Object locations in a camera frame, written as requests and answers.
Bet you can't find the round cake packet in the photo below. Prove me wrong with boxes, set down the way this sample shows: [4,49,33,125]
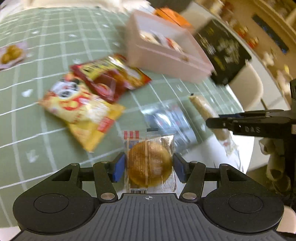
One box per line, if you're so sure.
[123,131,177,194]

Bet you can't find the gloved right hand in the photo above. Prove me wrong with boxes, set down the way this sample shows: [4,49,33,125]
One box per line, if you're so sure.
[259,138,291,194]

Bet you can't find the beige chair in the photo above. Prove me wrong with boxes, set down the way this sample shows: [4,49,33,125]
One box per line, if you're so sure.
[229,60,270,111]

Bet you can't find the yellow snack bag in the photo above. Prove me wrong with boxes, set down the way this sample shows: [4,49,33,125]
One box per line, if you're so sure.
[39,72,125,152]

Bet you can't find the blue silver snack packet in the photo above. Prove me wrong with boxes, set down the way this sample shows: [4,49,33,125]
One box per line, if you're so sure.
[142,103,198,153]

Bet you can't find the beige biscuit packet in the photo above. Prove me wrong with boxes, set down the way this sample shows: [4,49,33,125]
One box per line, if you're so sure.
[189,94,231,142]

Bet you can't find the green checked tablecloth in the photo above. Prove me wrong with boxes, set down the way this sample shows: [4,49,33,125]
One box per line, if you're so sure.
[1,8,241,227]

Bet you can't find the black gift box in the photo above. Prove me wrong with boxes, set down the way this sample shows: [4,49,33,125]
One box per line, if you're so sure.
[194,19,251,85]

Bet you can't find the red snack bag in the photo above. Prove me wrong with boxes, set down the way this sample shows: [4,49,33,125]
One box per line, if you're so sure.
[70,54,151,103]

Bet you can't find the wooden shelf with items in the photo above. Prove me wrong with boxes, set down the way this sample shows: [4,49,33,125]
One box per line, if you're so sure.
[219,1,295,78]

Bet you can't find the pink storage box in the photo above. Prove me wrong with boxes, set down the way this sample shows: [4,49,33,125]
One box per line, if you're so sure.
[125,10,214,83]

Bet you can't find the snack packet in box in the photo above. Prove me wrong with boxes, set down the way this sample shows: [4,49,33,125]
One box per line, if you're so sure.
[139,31,184,53]

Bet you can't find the clear nut snack packet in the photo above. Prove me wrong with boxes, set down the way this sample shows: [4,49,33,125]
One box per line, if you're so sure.
[1,42,27,70]

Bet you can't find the orange bag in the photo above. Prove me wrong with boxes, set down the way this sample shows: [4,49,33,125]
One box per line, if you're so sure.
[153,8,193,30]

